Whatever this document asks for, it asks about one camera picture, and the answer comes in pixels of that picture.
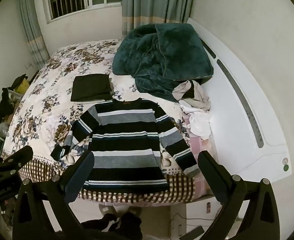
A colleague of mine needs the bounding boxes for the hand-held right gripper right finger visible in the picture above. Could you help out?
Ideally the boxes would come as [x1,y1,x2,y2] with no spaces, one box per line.
[198,150,281,240]

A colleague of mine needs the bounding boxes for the dark striped knit sweater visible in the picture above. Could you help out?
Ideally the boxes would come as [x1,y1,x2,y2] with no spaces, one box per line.
[50,99,201,196]

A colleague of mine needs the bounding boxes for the floral bed sheet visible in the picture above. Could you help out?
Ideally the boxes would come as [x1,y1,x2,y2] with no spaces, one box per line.
[0,39,219,205]

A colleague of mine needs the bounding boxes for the heap of black clothes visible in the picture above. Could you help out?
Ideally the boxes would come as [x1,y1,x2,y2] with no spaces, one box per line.
[0,74,28,123]

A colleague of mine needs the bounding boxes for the yellow cardboard box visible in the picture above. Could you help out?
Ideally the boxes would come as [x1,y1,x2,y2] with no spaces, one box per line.
[14,77,30,95]

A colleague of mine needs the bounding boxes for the grey-blue curtain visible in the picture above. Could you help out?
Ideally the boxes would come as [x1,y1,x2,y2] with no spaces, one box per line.
[17,0,50,71]
[122,0,197,37]

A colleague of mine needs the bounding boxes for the beige and black garment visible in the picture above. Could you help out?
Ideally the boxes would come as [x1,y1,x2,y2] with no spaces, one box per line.
[172,80,211,112]

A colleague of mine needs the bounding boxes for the folded black garment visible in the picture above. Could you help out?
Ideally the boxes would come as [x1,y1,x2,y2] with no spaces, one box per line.
[70,74,112,103]

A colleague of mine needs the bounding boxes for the thin black cable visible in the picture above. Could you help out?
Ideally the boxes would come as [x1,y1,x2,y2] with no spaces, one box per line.
[171,212,214,222]

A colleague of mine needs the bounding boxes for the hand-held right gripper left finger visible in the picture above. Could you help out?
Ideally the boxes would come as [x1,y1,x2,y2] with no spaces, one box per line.
[12,151,95,240]

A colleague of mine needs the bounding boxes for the crumpled white garment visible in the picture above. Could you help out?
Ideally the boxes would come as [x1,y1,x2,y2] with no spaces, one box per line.
[181,104,212,141]

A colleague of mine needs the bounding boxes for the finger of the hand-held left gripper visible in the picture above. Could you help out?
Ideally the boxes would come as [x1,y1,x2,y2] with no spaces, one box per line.
[0,145,34,180]

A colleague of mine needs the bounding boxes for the pink checkered cloth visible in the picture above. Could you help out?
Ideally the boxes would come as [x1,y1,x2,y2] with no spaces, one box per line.
[182,115,218,196]

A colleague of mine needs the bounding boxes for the dark cloth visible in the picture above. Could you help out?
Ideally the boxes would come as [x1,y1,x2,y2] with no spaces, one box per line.
[81,212,143,240]

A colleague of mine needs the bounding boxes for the teal plush blanket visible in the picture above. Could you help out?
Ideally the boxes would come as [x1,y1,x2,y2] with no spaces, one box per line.
[112,23,214,103]

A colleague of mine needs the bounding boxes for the white bed headboard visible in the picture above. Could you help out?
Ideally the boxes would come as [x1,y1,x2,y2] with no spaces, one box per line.
[187,17,291,200]

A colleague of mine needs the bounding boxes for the folded white garment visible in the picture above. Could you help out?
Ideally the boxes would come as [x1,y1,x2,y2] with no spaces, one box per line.
[73,98,107,105]

